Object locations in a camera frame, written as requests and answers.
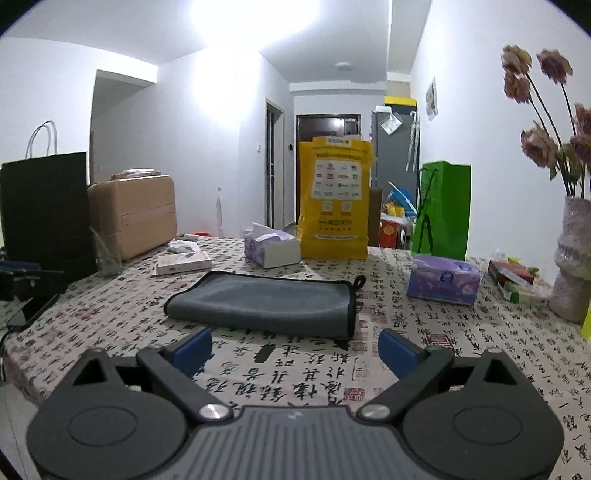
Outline clear drinking glass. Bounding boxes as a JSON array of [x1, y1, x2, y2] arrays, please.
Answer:
[[89, 227, 123, 278]]

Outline yellow plastic bag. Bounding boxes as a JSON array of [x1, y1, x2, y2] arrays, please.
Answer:
[[297, 136, 375, 260]]

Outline white folded umbrella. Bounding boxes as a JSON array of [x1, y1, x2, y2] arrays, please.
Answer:
[[405, 111, 420, 172]]

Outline black paper bag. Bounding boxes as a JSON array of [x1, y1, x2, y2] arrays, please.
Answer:
[[0, 121, 99, 282]]

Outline small red box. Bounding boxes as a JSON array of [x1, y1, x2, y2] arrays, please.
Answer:
[[488, 259, 537, 285]]

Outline green paper bag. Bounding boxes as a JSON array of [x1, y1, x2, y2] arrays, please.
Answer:
[[411, 161, 472, 262]]

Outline grey towel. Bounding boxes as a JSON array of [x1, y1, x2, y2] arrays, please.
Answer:
[[165, 270, 367, 340]]

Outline black flat stand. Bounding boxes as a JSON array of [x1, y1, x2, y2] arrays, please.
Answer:
[[8, 294, 62, 325]]

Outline small green white box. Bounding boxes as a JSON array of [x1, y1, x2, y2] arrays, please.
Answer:
[[503, 278, 553, 304]]

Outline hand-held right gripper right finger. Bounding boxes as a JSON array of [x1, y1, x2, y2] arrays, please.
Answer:
[[358, 328, 532, 425]]

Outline red gift box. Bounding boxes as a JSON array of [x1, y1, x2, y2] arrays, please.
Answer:
[[380, 219, 413, 250]]

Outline purple tissue pack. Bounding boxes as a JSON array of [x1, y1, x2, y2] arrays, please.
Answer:
[[406, 254, 483, 306]]

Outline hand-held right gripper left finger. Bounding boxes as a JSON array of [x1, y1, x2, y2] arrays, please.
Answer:
[[60, 327, 234, 425]]

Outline flat white box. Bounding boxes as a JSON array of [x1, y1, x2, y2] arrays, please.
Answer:
[[154, 251, 213, 277]]

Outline dried pink flowers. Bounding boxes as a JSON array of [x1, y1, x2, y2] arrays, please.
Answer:
[[501, 44, 591, 200]]

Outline blue plastic bag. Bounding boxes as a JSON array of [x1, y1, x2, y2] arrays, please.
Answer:
[[385, 182, 417, 217]]

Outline calligraphy printed tablecloth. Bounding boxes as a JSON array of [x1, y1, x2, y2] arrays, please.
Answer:
[[0, 236, 591, 480]]

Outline brown cardboard box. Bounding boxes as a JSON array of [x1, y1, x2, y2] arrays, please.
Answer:
[[368, 187, 384, 248]]

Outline beige suitcase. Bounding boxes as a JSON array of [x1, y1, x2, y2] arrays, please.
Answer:
[[88, 174, 178, 262]]

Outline wall calendar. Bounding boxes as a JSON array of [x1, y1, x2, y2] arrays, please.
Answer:
[[425, 76, 438, 121]]

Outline white purple tissue box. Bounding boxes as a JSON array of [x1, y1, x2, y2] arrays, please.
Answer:
[[243, 222, 302, 268]]

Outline white wrapped vase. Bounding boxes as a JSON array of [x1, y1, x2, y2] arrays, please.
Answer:
[[549, 196, 591, 324]]

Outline side doorway frame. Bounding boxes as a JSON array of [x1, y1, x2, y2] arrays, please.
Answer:
[[265, 98, 286, 227]]

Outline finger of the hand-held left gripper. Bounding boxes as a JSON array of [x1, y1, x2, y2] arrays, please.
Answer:
[[0, 260, 64, 302]]

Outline grey refrigerator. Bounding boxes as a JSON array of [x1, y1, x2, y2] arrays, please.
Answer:
[[372, 105, 421, 197]]

